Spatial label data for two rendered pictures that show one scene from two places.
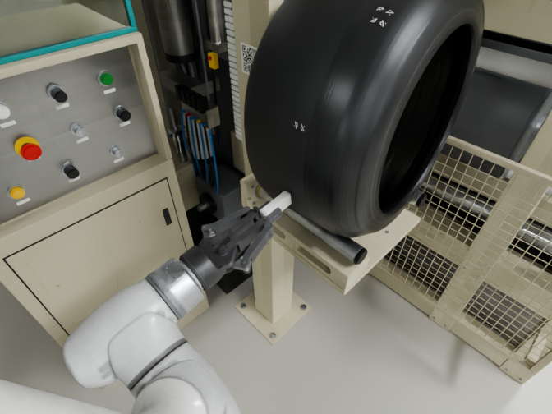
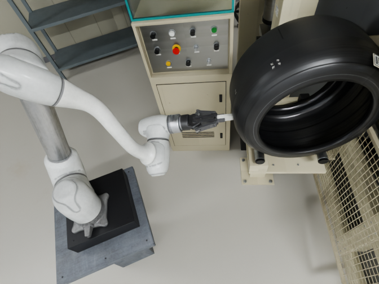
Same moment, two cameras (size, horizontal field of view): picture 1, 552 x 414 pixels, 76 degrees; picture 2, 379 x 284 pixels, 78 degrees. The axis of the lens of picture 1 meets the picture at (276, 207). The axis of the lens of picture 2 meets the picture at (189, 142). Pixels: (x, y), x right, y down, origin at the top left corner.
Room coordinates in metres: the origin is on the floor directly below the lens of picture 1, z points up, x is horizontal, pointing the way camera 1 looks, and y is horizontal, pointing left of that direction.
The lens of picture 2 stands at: (-0.03, -0.47, 1.89)
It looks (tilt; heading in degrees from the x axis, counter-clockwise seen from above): 54 degrees down; 57
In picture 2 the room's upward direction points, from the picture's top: 12 degrees counter-clockwise
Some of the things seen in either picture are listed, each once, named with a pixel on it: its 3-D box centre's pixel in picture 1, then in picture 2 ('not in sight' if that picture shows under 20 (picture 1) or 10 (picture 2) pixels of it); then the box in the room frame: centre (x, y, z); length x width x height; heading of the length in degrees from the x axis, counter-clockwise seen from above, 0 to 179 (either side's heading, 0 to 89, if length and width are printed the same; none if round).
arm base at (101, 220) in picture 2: not in sight; (88, 214); (-0.24, 0.26, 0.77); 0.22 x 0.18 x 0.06; 59
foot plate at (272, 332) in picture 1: (273, 306); (256, 170); (0.91, 0.01, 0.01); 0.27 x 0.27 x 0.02; 44
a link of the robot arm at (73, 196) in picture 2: not in sight; (75, 198); (-0.23, 0.29, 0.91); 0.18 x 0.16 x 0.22; 80
